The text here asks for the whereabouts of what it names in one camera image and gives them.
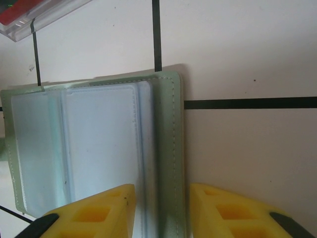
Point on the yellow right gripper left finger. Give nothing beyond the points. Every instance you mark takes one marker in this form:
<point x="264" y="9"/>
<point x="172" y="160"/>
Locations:
<point x="119" y="223"/>

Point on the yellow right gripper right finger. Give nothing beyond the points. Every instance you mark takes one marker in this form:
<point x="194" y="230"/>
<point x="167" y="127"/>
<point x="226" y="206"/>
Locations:
<point x="205" y="223"/>

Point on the red card white print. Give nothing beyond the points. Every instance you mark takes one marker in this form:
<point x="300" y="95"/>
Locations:
<point x="12" y="13"/>

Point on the stack of coloured cards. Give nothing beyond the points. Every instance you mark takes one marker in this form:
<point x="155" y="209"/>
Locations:
<point x="49" y="15"/>

